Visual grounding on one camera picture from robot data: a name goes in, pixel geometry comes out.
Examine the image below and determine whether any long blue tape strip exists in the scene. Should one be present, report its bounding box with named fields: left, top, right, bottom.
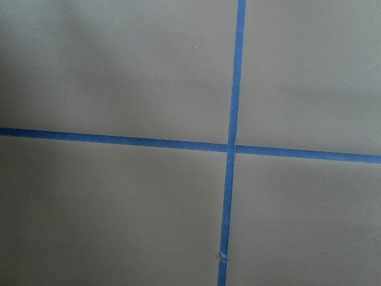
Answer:
left=1, top=128, right=380, bottom=164

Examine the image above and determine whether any crossing blue tape strip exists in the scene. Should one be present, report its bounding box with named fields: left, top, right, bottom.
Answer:
left=217, top=0, right=246, bottom=286

